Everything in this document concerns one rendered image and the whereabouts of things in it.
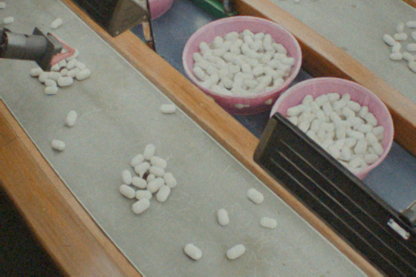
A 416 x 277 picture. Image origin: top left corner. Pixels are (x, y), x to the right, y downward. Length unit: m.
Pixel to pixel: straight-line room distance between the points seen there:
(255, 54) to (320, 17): 0.22
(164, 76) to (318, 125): 0.35
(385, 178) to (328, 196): 0.54
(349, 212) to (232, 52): 0.76
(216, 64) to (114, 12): 0.44
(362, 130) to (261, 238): 0.33
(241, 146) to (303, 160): 0.45
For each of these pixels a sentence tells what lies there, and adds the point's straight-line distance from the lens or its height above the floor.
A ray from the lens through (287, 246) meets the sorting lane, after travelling 1.14.
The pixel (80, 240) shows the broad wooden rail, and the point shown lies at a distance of 1.16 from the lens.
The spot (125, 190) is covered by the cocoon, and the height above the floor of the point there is 0.76.
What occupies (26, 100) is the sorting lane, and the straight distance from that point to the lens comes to 1.46.
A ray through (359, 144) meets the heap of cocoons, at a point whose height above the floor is 0.74.
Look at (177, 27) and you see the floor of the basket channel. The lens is 1.64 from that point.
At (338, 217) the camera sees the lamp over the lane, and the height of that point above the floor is 1.07.
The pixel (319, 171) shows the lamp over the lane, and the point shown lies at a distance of 0.80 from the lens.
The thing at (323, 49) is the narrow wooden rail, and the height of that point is 0.76.
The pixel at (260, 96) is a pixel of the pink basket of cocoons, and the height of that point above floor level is 0.76.
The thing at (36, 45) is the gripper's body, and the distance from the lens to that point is 1.31.
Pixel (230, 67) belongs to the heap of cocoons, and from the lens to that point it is 1.41.
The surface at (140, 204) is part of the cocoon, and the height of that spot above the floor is 0.76.
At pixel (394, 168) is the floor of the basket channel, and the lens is 1.35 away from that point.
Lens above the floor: 1.74
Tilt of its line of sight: 50 degrees down
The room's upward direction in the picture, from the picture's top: 6 degrees counter-clockwise
